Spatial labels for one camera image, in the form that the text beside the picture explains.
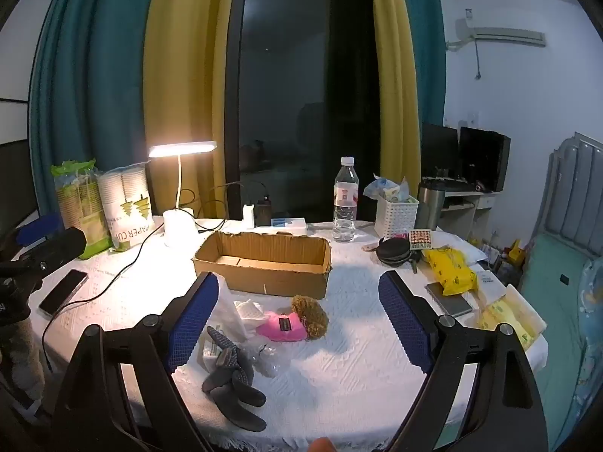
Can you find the white flat box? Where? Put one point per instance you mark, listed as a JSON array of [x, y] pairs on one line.
[[490, 282]]

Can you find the white desk lamp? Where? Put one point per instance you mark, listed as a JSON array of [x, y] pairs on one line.
[[179, 226]]

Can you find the pale yellow packets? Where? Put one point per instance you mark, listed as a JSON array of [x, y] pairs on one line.
[[513, 320]]

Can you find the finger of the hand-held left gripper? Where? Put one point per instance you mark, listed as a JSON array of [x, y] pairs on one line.
[[42, 226]]

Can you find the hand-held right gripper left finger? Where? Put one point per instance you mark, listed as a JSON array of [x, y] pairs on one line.
[[193, 320]]

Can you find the clear water bottle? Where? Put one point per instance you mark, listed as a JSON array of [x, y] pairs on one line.
[[345, 207]]

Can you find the white computer desk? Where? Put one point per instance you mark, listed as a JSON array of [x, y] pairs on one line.
[[471, 212]]

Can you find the green bed mattress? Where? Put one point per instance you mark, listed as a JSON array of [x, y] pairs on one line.
[[551, 301]]

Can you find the yellow curtain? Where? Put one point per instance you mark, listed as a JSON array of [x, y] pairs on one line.
[[395, 80], [188, 66]]

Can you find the pink and brown plush toy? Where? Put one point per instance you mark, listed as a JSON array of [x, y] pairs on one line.
[[287, 325]]

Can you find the blue printed blanket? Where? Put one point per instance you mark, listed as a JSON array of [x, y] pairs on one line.
[[589, 339]]

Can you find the white charger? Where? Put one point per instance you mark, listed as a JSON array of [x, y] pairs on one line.
[[248, 214]]

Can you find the white power strip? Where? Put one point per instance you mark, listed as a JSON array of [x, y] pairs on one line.
[[287, 226]]

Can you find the white air conditioner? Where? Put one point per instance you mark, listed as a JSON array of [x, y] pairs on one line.
[[504, 35]]

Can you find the black round pouch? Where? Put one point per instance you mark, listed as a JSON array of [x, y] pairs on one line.
[[395, 250]]

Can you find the bright yellow packet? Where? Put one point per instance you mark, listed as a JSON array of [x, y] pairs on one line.
[[450, 270]]

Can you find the blue plastic bag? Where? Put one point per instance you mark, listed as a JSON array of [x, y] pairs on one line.
[[381, 186]]

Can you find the clear plastic bag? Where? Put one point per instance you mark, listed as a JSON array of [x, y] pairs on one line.
[[231, 301]]

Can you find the black keyboard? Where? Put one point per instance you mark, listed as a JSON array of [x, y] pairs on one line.
[[464, 184]]

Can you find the smartphone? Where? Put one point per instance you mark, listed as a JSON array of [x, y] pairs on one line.
[[63, 292]]

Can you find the white cloth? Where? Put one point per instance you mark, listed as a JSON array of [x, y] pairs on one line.
[[249, 310]]

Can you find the cardboard box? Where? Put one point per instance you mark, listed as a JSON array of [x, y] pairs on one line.
[[264, 256]]

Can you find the black charger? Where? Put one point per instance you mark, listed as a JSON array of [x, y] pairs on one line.
[[264, 212]]

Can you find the dark glass sliding door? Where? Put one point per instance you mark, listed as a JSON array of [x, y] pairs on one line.
[[301, 80]]

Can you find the colourful patterned card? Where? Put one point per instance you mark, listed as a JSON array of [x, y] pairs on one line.
[[419, 239]]

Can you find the grey dotted sock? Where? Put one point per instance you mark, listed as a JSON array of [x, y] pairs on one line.
[[240, 402], [226, 353]]

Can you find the dark phone on right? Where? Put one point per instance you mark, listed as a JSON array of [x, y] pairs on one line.
[[450, 301]]

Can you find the white plastic basket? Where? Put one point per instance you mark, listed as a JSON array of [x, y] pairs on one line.
[[395, 219]]

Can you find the black computer monitor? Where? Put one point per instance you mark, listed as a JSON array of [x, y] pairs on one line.
[[483, 155], [438, 148]]

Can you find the person's left forearm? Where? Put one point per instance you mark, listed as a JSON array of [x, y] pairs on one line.
[[23, 358]]

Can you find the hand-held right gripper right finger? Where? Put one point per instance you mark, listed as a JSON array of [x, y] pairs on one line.
[[405, 320]]

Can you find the green packet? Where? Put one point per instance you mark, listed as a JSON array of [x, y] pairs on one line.
[[80, 207]]

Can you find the crumpled clear plastic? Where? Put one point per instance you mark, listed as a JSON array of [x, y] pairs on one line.
[[264, 360]]

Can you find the grey padded headboard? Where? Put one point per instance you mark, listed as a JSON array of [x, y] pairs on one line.
[[570, 188]]

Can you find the pack of paper cups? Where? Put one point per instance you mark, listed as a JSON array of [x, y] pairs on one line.
[[125, 202]]

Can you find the steel travel mug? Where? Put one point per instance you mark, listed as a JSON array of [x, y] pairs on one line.
[[428, 205]]

